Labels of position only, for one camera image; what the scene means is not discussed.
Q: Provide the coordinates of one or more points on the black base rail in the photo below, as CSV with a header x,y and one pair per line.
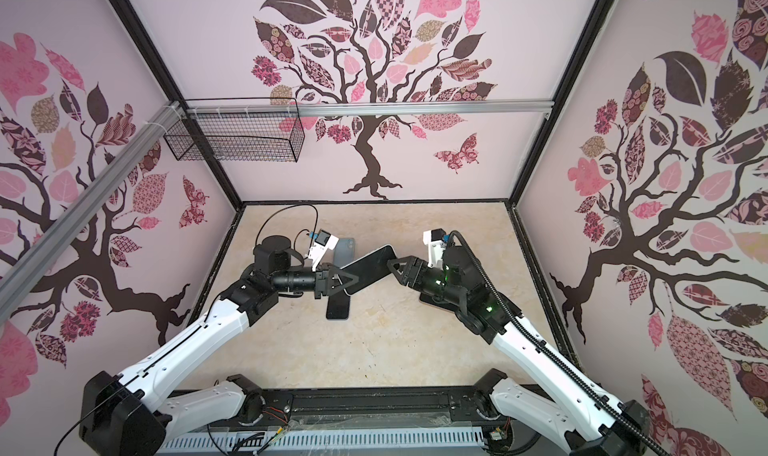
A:
x,y
392,407

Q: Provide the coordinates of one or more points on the aluminium rail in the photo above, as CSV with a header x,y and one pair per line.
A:
x,y
372,108
24,275

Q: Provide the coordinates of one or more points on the aluminium rail back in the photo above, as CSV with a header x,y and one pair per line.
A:
x,y
372,108

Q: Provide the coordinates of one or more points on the light green phone case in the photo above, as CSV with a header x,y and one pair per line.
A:
x,y
344,252

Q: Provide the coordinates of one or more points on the white slotted cable duct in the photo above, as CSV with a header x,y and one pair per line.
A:
x,y
316,442

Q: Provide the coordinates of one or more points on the aluminium rail left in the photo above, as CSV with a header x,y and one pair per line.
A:
x,y
24,275

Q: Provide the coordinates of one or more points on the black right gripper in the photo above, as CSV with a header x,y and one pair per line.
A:
x,y
413,264

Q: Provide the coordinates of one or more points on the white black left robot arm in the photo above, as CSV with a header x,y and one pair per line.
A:
x,y
133,413

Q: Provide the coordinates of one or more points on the black corner frame post right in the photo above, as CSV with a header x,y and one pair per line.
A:
x,y
592,28

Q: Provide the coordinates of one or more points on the black corner frame post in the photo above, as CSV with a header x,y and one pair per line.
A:
x,y
592,28
144,44

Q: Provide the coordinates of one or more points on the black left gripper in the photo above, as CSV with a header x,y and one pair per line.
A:
x,y
325,280

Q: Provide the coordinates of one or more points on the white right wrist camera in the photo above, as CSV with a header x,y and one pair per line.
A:
x,y
435,241

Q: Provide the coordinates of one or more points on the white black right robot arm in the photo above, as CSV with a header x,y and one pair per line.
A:
x,y
571,411

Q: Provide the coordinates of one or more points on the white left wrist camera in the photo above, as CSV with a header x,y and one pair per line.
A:
x,y
320,243

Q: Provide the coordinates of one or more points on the black wire basket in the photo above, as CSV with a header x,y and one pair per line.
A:
x,y
257,129

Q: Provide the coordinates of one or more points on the black corner frame post left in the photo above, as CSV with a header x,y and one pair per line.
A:
x,y
144,44

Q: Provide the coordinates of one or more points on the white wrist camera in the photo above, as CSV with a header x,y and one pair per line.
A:
x,y
435,241
320,243

